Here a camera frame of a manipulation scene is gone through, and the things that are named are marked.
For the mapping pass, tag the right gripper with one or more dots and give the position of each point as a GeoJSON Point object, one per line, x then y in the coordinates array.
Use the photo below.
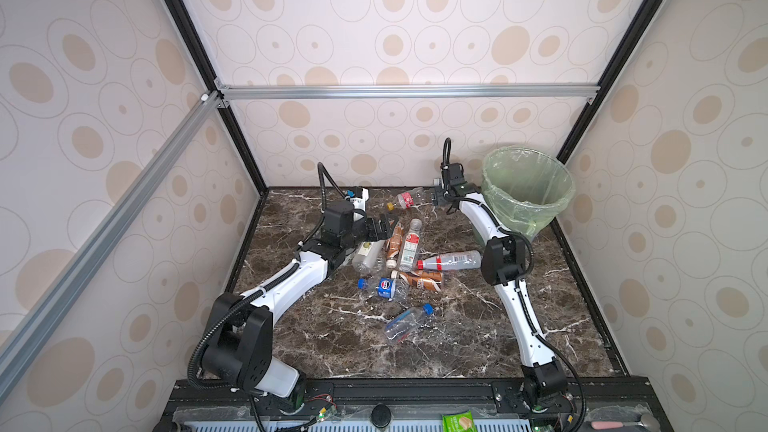
{"type": "Point", "coordinates": [440, 195]}

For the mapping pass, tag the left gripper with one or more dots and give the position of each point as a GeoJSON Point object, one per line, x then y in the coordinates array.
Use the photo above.
{"type": "Point", "coordinates": [383, 232]}

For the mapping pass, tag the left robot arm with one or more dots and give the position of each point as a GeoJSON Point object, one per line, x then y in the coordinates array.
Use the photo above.
{"type": "Point", "coordinates": [236, 348]}

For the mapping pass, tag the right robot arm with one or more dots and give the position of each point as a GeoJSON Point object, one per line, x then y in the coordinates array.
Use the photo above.
{"type": "Point", "coordinates": [506, 262]}

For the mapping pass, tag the green lined mesh waste bin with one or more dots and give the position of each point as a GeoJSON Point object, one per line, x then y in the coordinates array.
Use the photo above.
{"type": "Point", "coordinates": [525, 188]}

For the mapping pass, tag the orange label tea bottle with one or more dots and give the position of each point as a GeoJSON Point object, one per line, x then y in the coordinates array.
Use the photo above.
{"type": "Point", "coordinates": [395, 245]}

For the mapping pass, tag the tall clear white-cap bottle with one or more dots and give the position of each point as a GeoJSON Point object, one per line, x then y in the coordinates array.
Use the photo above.
{"type": "Point", "coordinates": [369, 259]}

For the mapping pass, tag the red white label bottle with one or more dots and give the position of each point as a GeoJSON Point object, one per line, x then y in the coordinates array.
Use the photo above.
{"type": "Point", "coordinates": [410, 246]}

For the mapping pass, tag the blue cap round-label bottle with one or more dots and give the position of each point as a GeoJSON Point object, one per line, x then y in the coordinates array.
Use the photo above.
{"type": "Point", "coordinates": [384, 288]}

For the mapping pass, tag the red cap lying bottle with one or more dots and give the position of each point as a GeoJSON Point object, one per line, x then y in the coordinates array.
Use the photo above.
{"type": "Point", "coordinates": [451, 262]}

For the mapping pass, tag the brown label lying bottle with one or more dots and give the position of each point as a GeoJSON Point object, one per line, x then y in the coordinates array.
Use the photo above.
{"type": "Point", "coordinates": [422, 280]}

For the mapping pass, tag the crushed blue cap bottle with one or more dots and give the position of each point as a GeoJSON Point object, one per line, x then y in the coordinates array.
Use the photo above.
{"type": "Point", "coordinates": [407, 322]}

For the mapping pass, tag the black round knob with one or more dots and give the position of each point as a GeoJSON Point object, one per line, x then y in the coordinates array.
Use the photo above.
{"type": "Point", "coordinates": [380, 417]}

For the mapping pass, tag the green snack packet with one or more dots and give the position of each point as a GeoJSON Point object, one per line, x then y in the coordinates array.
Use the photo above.
{"type": "Point", "coordinates": [459, 422]}

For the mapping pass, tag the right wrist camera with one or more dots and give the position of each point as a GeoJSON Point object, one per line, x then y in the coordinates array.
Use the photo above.
{"type": "Point", "coordinates": [452, 174]}

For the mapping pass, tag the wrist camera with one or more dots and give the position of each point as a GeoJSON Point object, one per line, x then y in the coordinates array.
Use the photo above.
{"type": "Point", "coordinates": [452, 174]}
{"type": "Point", "coordinates": [358, 196]}

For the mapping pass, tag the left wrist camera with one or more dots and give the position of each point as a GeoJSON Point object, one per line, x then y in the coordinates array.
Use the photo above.
{"type": "Point", "coordinates": [358, 196]}

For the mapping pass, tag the horizontal aluminium rail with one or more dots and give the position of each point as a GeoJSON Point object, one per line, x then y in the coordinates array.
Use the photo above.
{"type": "Point", "coordinates": [438, 91]}

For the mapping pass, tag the left diagonal aluminium rail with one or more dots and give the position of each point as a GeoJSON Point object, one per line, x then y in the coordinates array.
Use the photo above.
{"type": "Point", "coordinates": [40, 323]}

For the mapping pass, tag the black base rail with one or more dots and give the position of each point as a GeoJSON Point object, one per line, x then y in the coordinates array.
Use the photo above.
{"type": "Point", "coordinates": [416, 405]}

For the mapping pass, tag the pink handled tool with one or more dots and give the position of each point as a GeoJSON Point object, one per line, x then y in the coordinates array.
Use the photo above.
{"type": "Point", "coordinates": [646, 421]}

